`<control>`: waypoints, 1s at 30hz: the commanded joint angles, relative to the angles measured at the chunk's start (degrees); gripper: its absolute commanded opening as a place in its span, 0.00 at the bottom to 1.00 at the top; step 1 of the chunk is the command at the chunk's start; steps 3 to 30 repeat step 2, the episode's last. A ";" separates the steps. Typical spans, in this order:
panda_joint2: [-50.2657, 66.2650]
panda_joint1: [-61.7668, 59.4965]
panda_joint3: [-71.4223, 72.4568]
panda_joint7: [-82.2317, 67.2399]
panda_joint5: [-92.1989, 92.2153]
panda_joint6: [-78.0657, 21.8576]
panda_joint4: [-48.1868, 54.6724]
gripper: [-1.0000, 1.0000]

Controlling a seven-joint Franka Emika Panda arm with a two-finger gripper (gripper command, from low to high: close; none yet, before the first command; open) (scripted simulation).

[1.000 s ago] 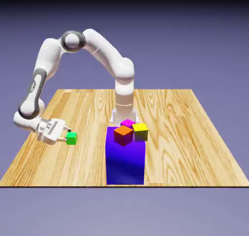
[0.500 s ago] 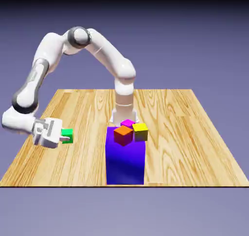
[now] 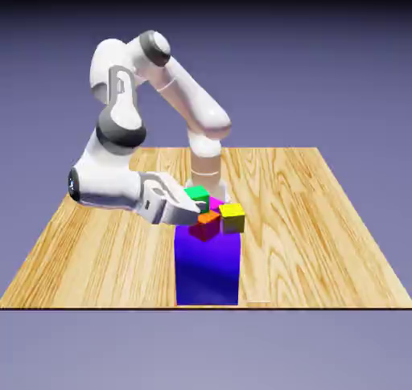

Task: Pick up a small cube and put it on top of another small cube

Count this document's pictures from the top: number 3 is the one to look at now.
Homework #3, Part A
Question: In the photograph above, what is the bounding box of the small magenta cube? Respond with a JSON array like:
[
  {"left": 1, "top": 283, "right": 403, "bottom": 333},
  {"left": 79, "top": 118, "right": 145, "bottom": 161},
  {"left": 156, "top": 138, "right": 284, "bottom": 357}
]
[{"left": 208, "top": 195, "right": 226, "bottom": 213}]

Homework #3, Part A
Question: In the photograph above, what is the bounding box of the small yellow cube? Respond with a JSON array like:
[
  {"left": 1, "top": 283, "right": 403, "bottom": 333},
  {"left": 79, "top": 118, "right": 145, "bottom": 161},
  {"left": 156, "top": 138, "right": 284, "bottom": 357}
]
[{"left": 218, "top": 203, "right": 246, "bottom": 236}]

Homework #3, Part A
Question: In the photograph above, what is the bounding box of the large blue box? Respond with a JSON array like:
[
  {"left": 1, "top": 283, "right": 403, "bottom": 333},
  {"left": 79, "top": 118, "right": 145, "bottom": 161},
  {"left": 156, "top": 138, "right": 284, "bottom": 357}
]
[{"left": 173, "top": 199, "right": 243, "bottom": 307}]

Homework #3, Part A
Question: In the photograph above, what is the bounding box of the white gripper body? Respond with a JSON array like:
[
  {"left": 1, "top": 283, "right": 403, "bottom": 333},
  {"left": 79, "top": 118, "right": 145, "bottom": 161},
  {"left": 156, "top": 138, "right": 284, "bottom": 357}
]
[{"left": 142, "top": 171, "right": 203, "bottom": 226}]

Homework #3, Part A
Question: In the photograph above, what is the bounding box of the small orange cube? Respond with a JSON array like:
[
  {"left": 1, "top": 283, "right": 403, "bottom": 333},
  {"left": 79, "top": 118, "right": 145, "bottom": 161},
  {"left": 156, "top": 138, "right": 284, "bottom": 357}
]
[{"left": 188, "top": 210, "right": 223, "bottom": 243}]

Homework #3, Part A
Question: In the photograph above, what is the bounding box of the small green cube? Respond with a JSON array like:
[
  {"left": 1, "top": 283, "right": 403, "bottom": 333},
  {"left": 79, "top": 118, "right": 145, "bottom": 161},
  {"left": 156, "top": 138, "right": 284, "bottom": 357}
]
[{"left": 183, "top": 185, "right": 211, "bottom": 213}]

